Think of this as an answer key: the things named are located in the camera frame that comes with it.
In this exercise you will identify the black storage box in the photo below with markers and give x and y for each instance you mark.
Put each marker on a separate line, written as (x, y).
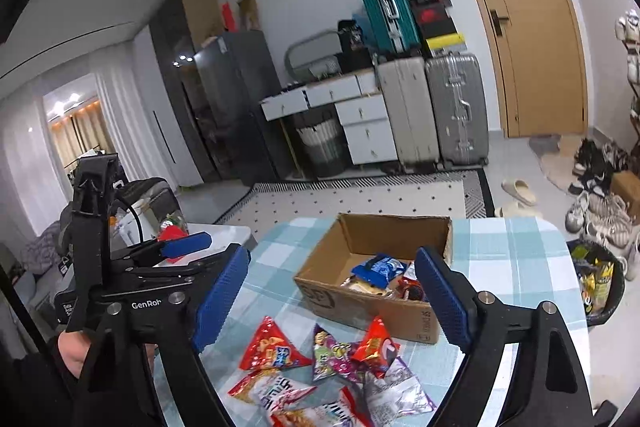
(357, 59)

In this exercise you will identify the black pouch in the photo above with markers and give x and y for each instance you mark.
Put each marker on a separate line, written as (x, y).
(352, 34)

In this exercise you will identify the white drawer desk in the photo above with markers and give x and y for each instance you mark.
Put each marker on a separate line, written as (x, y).
(367, 132)

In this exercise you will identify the blue snack packet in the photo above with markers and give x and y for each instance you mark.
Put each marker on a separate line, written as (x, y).
(375, 269)

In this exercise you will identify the dark glass cabinet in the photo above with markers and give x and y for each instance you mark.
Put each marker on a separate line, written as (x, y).
(172, 57)

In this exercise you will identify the red chocolate cake packet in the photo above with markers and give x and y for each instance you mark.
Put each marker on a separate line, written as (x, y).
(412, 292)

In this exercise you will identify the oval grey-framed mirror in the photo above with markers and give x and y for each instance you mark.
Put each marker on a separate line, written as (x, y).
(310, 52)

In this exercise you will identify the pile of sneakers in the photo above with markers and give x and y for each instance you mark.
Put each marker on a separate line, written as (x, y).
(600, 207)

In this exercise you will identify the red logo shoe box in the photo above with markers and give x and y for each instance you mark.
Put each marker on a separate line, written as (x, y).
(432, 16)

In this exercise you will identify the black trash bin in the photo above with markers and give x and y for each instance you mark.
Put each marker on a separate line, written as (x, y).
(607, 302)

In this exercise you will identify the red gift bag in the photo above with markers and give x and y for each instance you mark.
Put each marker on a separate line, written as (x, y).
(172, 234)

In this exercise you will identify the wooden shoe rack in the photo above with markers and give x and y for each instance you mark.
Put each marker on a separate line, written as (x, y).
(635, 117)

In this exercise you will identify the irregular grey door mat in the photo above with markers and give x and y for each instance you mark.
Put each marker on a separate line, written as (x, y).
(560, 157)

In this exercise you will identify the beige suitcase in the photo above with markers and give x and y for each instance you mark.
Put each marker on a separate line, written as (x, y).
(407, 112)

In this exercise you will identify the dark grey sofa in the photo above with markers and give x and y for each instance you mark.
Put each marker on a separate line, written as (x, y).
(150, 197)

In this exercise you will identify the white wardrobe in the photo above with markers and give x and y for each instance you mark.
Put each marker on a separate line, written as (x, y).
(160, 122)

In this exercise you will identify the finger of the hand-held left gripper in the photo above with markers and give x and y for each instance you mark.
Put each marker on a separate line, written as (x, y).
(187, 243)
(210, 259)

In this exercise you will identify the person's left forearm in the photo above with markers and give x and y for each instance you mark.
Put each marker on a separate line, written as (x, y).
(30, 397)

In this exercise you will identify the black white patterned rug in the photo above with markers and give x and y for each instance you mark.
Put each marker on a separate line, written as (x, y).
(350, 202)

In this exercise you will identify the flat brown cardboard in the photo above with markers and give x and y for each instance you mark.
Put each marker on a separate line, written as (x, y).
(248, 12)

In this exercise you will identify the small cardboard box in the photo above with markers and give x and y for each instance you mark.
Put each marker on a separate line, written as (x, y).
(627, 189)

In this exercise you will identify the teal suitcase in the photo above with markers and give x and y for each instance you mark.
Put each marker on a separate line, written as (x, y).
(387, 12)

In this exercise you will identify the silver suitcase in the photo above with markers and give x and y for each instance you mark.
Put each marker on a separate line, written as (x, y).
(455, 107)

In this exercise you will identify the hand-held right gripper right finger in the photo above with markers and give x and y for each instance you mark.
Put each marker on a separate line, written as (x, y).
(442, 297)

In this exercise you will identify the red triangular snack packet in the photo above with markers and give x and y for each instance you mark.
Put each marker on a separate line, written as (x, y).
(270, 349)

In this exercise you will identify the plain black shoe box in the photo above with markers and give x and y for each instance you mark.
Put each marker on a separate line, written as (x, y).
(440, 31)

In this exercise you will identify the brown cardboard box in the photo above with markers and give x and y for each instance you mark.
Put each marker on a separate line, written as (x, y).
(350, 307)

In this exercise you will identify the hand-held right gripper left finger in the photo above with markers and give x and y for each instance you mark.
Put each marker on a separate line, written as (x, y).
(220, 297)

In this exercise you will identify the silver purple snack packet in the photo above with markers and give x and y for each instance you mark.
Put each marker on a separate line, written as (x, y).
(395, 389)

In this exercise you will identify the woven laundry basket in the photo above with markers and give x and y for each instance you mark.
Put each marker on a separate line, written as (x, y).
(322, 147)

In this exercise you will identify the grey refrigerator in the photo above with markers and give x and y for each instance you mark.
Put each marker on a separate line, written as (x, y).
(240, 107)

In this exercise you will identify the beige slipper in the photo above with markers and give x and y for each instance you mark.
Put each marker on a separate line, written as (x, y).
(517, 189)
(517, 209)

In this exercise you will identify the wooden door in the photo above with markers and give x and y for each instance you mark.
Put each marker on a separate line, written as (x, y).
(530, 57)

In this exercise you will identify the person's left hand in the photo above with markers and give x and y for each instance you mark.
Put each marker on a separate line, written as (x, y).
(72, 352)

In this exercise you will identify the red orange snack packet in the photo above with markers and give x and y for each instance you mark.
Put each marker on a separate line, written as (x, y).
(377, 349)

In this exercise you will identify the slim red bag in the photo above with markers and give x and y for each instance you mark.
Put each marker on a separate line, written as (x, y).
(228, 17)

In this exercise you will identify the purple cartoon snack packet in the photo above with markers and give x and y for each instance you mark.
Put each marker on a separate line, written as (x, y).
(332, 352)

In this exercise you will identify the white curtain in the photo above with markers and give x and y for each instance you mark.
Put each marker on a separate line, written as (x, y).
(125, 117)

